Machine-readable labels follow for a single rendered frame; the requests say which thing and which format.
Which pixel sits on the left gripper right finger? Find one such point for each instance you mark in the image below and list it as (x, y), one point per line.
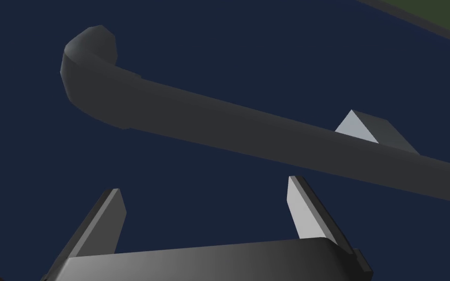
(307, 218)

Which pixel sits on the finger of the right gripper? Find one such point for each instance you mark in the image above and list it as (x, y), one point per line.
(359, 127)

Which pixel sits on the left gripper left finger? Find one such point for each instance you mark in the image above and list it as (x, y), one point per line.
(106, 226)

